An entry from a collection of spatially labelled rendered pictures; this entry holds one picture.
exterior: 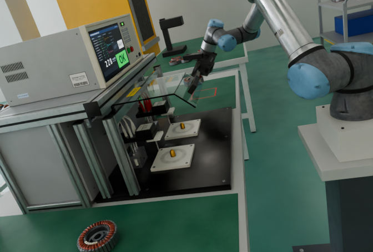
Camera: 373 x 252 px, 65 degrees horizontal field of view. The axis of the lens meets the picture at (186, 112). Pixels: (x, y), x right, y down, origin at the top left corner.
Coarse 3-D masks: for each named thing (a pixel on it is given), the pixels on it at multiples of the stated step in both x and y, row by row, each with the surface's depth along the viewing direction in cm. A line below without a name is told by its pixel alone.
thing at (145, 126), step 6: (144, 126) 110; (150, 126) 109; (132, 132) 114; (138, 132) 107; (144, 132) 107; (150, 132) 106; (156, 132) 111; (162, 132) 111; (126, 138) 109; (132, 138) 108; (138, 138) 108; (144, 138) 107; (150, 138) 107; (156, 138) 107; (132, 144) 113; (132, 150) 111
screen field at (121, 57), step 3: (123, 51) 115; (117, 54) 109; (120, 54) 112; (123, 54) 114; (126, 54) 117; (117, 57) 108; (120, 57) 111; (123, 57) 114; (126, 57) 116; (117, 60) 108; (120, 60) 111; (123, 60) 113; (126, 60) 116; (120, 63) 110; (123, 63) 113; (120, 66) 110
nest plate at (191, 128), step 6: (192, 120) 140; (198, 120) 138; (174, 126) 139; (186, 126) 135; (192, 126) 134; (198, 126) 132; (168, 132) 134; (174, 132) 132; (180, 132) 131; (186, 132) 129; (192, 132) 128; (168, 138) 129; (174, 138) 129
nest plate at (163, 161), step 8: (192, 144) 117; (160, 152) 118; (168, 152) 116; (176, 152) 115; (184, 152) 113; (192, 152) 112; (160, 160) 111; (168, 160) 110; (176, 160) 109; (184, 160) 107; (152, 168) 108; (160, 168) 107; (168, 168) 106; (176, 168) 106
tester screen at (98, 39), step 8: (96, 32) 96; (104, 32) 102; (112, 32) 108; (96, 40) 95; (104, 40) 101; (112, 40) 107; (96, 48) 94; (104, 48) 100; (112, 48) 105; (120, 48) 113; (104, 56) 99; (112, 56) 104; (104, 64) 98; (112, 64) 103; (112, 72) 102
